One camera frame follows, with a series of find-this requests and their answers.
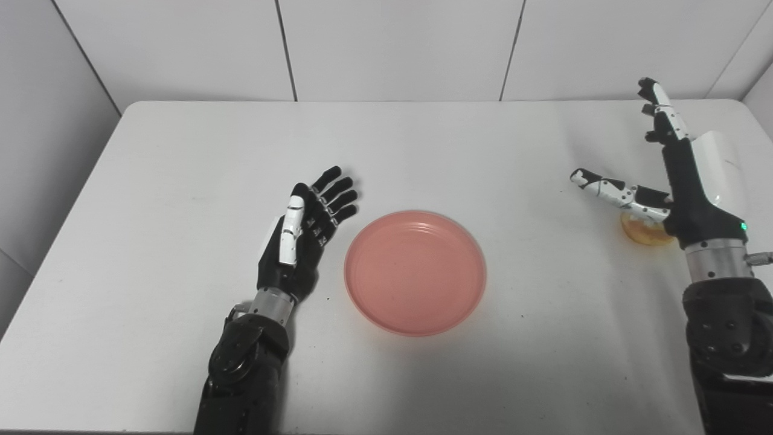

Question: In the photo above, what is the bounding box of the pink round plate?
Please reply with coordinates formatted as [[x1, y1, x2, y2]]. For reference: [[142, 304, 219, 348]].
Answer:
[[344, 210, 487, 337]]

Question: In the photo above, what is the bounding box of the cream puff pastry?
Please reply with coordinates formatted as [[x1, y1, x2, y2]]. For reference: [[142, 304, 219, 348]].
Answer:
[[620, 211, 676, 247]]

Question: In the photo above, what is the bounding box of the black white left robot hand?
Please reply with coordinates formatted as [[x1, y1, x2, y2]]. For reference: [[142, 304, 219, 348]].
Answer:
[[257, 166, 359, 303]]

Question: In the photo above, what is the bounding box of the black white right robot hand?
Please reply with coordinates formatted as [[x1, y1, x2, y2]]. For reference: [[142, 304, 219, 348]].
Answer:
[[569, 77, 749, 250]]

